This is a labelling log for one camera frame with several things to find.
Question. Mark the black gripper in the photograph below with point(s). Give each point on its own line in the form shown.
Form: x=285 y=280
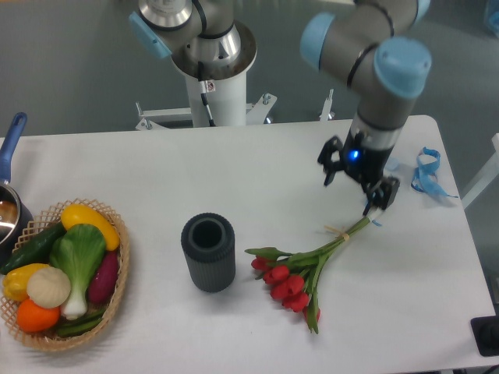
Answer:
x=365 y=165

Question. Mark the red tulip bouquet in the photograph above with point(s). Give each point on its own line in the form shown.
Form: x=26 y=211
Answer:
x=293 y=278

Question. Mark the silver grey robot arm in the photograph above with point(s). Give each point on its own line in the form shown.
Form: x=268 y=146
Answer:
x=367 y=51

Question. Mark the light blue round cap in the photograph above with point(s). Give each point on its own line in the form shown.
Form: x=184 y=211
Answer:
x=392 y=164

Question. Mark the crumpled blue tape strip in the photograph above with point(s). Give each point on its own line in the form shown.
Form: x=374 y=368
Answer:
x=424 y=178

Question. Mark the dark grey ribbed vase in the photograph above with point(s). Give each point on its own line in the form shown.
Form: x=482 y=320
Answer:
x=208 y=243

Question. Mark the black device at edge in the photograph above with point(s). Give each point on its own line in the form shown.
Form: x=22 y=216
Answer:
x=485 y=331

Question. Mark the blue object top corner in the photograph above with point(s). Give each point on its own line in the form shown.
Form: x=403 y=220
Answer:
x=491 y=16

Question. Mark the purple sweet potato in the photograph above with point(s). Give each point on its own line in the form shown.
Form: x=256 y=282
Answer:
x=102 y=285

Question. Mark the yellow squash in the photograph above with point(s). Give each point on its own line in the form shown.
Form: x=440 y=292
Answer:
x=75 y=214

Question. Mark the green bok choy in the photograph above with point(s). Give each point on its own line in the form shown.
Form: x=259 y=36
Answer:
x=78 y=254

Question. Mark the green bean pods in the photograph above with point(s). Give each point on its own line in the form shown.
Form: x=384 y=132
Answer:
x=80 y=326

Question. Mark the cream white garlic bulb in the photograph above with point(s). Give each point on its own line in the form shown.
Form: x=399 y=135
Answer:
x=48 y=287

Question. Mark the dark green cucumber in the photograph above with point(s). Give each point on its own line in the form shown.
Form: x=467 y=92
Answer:
x=35 y=250

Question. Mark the woven wicker basket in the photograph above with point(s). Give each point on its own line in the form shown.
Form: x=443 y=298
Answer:
x=50 y=341

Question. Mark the orange fruit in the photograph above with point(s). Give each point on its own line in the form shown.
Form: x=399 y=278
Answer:
x=31 y=318

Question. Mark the yellow bell pepper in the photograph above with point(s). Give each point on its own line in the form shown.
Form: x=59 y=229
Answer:
x=15 y=282

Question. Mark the white metal frame leg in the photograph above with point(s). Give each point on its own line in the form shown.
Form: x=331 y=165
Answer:
x=485 y=176

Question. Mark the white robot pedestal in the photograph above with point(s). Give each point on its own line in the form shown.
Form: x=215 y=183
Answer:
x=223 y=101

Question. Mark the white base bracket frame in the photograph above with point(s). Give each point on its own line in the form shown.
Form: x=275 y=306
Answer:
x=257 y=113

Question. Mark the blue handled saucepan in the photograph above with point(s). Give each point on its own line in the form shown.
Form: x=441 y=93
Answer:
x=14 y=214

